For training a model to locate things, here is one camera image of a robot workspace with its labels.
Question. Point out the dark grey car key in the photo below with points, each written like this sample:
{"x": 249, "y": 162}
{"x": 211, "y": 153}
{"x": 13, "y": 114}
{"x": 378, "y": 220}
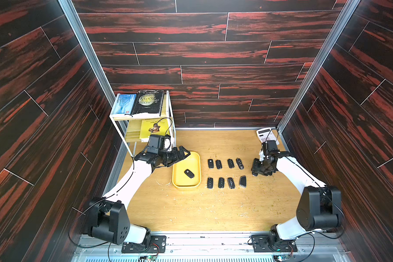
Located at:
{"x": 243, "y": 182}

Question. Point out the silver-edged car key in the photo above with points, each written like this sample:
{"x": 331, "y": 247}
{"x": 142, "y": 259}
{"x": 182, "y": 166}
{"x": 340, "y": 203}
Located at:
{"x": 231, "y": 183}

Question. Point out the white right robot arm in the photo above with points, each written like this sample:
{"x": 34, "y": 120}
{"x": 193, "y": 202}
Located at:
{"x": 320, "y": 205}

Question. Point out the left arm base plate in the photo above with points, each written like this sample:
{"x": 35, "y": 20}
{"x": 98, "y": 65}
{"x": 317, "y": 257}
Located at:
{"x": 151, "y": 244}

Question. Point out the blue book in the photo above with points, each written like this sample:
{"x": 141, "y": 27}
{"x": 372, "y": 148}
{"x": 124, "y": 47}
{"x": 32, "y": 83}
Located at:
{"x": 124, "y": 104}

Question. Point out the yellow book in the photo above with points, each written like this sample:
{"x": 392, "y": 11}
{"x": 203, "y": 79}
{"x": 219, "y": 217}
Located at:
{"x": 140, "y": 130}

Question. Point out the black book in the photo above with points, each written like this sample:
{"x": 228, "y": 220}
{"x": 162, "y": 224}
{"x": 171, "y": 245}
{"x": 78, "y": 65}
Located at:
{"x": 148, "y": 103}

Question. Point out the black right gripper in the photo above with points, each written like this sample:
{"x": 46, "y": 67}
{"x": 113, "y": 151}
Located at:
{"x": 262, "y": 165}

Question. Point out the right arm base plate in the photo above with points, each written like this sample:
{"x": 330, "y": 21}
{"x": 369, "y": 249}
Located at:
{"x": 262, "y": 244}

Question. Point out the white calculator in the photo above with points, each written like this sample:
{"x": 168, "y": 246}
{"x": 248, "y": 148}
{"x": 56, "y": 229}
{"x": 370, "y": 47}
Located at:
{"x": 265, "y": 134}

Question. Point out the white wire shelf rack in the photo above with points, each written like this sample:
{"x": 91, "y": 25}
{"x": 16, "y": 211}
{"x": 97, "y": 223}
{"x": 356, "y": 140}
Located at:
{"x": 121, "y": 122}

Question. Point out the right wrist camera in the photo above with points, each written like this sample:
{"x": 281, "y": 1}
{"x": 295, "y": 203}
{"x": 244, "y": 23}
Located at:
{"x": 264, "y": 154}

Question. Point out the aluminium corner post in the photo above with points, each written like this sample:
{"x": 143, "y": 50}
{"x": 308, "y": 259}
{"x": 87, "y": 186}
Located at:
{"x": 335, "y": 32}
{"x": 78, "y": 28}

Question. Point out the yellow storage box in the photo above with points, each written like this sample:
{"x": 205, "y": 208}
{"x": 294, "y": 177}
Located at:
{"x": 180, "y": 180}

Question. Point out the black VW car key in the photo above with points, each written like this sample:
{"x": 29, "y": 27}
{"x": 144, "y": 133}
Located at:
{"x": 189, "y": 174}

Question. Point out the black silver Porsche key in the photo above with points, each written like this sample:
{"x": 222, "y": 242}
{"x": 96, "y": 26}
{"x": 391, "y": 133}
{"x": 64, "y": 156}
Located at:
{"x": 239, "y": 163}

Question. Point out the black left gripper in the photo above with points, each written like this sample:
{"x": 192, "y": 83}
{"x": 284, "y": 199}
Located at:
{"x": 176, "y": 158}

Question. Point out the aluminium left corner post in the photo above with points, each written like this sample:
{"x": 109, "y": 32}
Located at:
{"x": 78, "y": 28}

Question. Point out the black three-button car key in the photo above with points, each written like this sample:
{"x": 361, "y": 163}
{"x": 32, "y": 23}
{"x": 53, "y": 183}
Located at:
{"x": 221, "y": 183}

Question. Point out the aluminium right corner post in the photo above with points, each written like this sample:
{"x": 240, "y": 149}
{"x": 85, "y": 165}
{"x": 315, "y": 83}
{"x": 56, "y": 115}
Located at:
{"x": 335, "y": 32}

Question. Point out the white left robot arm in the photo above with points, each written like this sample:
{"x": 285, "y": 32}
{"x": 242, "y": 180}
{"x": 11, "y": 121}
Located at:
{"x": 107, "y": 217}

